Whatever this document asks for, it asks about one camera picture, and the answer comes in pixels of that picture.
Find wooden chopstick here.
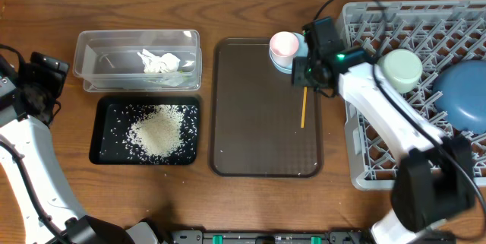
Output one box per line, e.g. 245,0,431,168
301,87,308,128

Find white pink cup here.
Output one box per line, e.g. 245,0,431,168
270,31,299,68

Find mint green bowl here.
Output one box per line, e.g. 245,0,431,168
378,49,423,93

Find dark blue plate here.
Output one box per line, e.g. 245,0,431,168
433,60,485,134

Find yellow green snack wrapper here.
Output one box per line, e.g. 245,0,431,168
146,71,191,87

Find white napkin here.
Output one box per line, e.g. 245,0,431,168
137,49,180,73

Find pile of white rice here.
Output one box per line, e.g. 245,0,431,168
109,103,199,160

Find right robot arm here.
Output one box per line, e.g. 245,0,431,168
292,17,485,243

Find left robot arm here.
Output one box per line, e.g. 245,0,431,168
1,52,163,244

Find grey dishwasher rack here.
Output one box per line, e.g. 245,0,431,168
337,0,485,191

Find light blue small bowl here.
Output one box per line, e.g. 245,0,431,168
269,32,308,74

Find brown serving tray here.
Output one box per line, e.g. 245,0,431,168
209,38,323,178

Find clear plastic bin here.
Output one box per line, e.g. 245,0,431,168
73,30,202,92

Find black plastic tray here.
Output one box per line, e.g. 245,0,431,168
89,96,199,165

